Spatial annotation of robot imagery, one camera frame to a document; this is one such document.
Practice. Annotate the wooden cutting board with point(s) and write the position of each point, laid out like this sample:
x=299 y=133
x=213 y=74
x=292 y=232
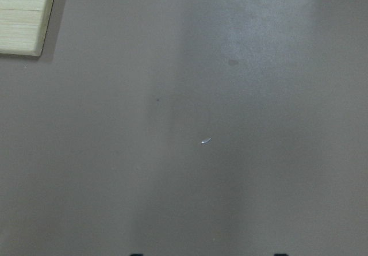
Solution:
x=24 y=25

